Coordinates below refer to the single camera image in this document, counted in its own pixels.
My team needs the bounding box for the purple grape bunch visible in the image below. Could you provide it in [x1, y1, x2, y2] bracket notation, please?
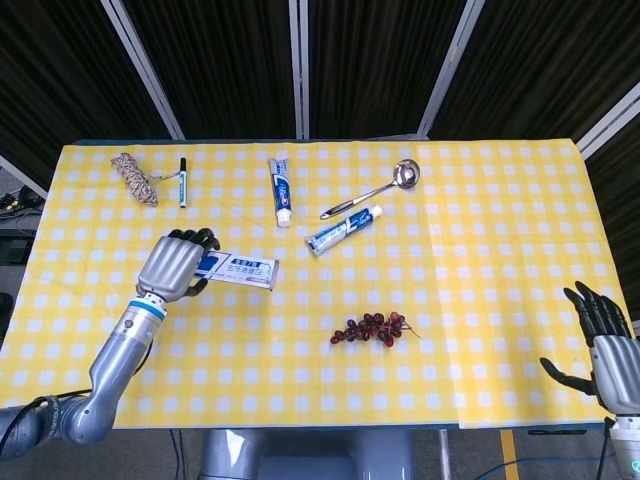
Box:
[329, 311, 424, 348]

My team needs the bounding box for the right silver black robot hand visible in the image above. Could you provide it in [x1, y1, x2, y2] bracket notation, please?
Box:
[539, 280, 640, 417]

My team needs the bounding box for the grey screen frame post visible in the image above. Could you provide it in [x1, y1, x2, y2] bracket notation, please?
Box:
[0, 153, 50, 200]
[576, 81, 640, 162]
[416, 0, 484, 140]
[99, 0, 187, 141]
[288, 0, 311, 141]

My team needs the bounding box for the metal table leg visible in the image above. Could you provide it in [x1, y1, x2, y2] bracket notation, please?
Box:
[438, 428, 453, 480]

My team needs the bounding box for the blue white toothpaste tube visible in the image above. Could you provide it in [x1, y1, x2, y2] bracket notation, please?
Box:
[268, 157, 294, 229]
[305, 203, 385, 258]

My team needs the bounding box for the blue white toothpaste box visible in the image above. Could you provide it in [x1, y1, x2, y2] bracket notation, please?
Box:
[194, 249, 281, 293]

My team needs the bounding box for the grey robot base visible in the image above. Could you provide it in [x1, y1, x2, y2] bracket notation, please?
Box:
[198, 427, 417, 480]

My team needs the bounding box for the stainless steel ladle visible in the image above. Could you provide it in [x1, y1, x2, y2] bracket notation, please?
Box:
[319, 158, 421, 221]

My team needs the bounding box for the blue cable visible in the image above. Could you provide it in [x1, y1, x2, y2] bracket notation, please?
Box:
[473, 438, 617, 480]

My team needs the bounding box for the black floor cable bundle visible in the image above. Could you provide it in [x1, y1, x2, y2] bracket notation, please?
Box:
[0, 183, 45, 220]

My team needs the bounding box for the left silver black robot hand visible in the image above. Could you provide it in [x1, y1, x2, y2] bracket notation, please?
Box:
[135, 227, 222, 303]

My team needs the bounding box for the yellow white checkered tablecloth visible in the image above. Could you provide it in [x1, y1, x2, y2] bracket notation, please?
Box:
[0, 140, 637, 431]

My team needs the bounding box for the green white marker pen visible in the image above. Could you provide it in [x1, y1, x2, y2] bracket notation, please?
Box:
[178, 157, 192, 209]

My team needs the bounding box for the braided beige rope bundle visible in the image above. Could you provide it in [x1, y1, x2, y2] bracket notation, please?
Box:
[110, 152, 182, 208]

